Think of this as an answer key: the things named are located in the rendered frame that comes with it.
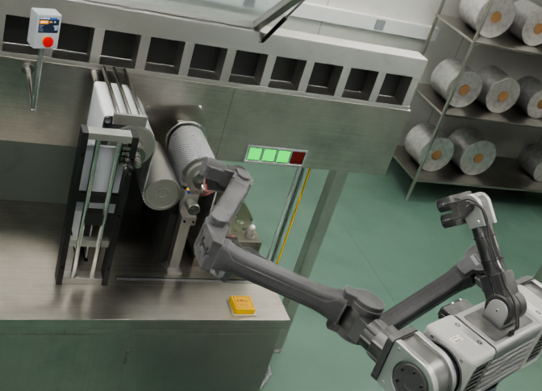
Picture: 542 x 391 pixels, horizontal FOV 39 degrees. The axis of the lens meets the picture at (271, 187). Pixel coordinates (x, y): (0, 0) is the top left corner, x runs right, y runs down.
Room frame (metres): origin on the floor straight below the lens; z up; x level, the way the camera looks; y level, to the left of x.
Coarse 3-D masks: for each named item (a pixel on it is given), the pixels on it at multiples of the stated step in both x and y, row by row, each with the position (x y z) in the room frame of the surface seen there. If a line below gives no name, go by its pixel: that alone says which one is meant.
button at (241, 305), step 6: (234, 300) 2.03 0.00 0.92; (240, 300) 2.04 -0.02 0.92; (246, 300) 2.05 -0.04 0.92; (234, 306) 2.00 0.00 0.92; (240, 306) 2.01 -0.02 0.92; (246, 306) 2.02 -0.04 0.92; (252, 306) 2.03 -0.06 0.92; (234, 312) 1.99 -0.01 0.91; (240, 312) 2.00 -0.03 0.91; (246, 312) 2.01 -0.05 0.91; (252, 312) 2.02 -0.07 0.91
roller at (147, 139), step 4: (124, 128) 2.05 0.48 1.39; (128, 128) 2.05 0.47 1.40; (132, 128) 2.06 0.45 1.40; (136, 128) 2.06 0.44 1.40; (140, 128) 2.07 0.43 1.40; (140, 132) 2.07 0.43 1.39; (144, 132) 2.08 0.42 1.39; (148, 132) 2.08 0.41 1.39; (140, 136) 2.07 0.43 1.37; (144, 136) 2.08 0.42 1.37; (148, 136) 2.08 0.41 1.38; (140, 140) 2.07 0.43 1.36; (144, 140) 2.08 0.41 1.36; (148, 140) 2.08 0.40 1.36; (152, 140) 2.09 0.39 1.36; (112, 144) 2.04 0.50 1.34; (144, 144) 2.08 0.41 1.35; (148, 144) 2.09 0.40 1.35; (152, 144) 2.09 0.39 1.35; (144, 148) 2.08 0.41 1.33; (148, 148) 2.09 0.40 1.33; (152, 148) 2.09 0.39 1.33; (148, 152) 2.09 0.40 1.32; (148, 156) 2.09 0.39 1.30; (144, 160) 2.08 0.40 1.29
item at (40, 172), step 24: (0, 144) 2.19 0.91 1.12; (24, 144) 2.22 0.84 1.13; (48, 144) 2.26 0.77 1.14; (0, 168) 2.19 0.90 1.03; (24, 168) 2.23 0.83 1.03; (48, 168) 2.27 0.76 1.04; (72, 168) 2.30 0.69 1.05; (0, 192) 2.20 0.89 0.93; (24, 192) 2.23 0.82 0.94; (48, 192) 2.27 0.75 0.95
